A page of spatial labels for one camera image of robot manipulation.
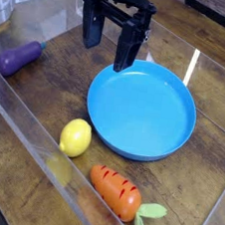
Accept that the orange toy carrot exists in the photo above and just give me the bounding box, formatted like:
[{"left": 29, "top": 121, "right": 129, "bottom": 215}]
[{"left": 90, "top": 164, "right": 167, "bottom": 225}]

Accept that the blue round plate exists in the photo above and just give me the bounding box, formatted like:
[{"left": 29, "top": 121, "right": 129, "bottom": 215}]
[{"left": 87, "top": 60, "right": 196, "bottom": 161}]

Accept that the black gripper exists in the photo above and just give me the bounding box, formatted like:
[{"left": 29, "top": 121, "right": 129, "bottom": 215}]
[{"left": 83, "top": 0, "right": 156, "bottom": 72}]

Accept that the yellow toy lemon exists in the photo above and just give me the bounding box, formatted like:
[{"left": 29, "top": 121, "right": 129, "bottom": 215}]
[{"left": 59, "top": 118, "right": 92, "bottom": 157}]

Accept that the clear acrylic barrier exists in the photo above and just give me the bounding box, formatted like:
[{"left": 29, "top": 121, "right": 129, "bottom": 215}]
[{"left": 0, "top": 0, "right": 225, "bottom": 225}]

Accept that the purple toy eggplant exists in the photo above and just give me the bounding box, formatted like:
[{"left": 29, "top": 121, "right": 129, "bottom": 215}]
[{"left": 0, "top": 41, "right": 46, "bottom": 77}]

